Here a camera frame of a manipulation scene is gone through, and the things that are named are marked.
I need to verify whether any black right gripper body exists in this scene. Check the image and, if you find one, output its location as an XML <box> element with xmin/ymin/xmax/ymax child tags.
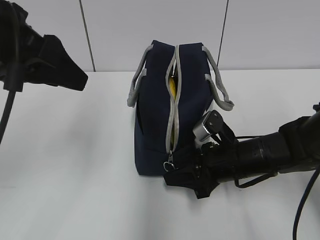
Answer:
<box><xmin>194</xmin><ymin>142</ymin><xmax>240</xmax><ymax>199</ymax></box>

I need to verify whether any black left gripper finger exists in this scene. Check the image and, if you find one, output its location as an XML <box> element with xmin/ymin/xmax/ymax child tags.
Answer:
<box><xmin>27</xmin><ymin>35</ymin><xmax>88</xmax><ymax>92</ymax></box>

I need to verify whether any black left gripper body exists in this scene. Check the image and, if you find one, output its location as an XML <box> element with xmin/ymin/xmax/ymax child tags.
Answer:
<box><xmin>0</xmin><ymin>1</ymin><xmax>42</xmax><ymax>92</ymax></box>

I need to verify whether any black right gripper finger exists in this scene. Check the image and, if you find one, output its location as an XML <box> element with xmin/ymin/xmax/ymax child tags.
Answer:
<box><xmin>171</xmin><ymin>147</ymin><xmax>202</xmax><ymax>170</ymax></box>
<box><xmin>163</xmin><ymin>167</ymin><xmax>200</xmax><ymax>192</ymax></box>

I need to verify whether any navy blue lunch bag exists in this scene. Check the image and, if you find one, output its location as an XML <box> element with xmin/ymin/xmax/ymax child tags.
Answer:
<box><xmin>127</xmin><ymin>40</ymin><xmax>234</xmax><ymax>177</ymax></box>

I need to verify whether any yellow banana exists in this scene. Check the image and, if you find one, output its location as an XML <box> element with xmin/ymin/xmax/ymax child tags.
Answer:
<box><xmin>168</xmin><ymin>76</ymin><xmax>178</xmax><ymax>100</ymax></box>

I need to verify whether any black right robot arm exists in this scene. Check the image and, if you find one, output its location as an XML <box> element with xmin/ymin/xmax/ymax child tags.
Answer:
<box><xmin>164</xmin><ymin>110</ymin><xmax>320</xmax><ymax>199</ymax></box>

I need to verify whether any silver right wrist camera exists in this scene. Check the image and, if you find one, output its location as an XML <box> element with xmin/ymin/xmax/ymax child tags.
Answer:
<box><xmin>192</xmin><ymin>109</ymin><xmax>236</xmax><ymax>146</ymax></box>

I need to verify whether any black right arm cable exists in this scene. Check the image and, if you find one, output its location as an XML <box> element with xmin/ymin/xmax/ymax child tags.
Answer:
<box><xmin>233</xmin><ymin>134</ymin><xmax>320</xmax><ymax>240</ymax></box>

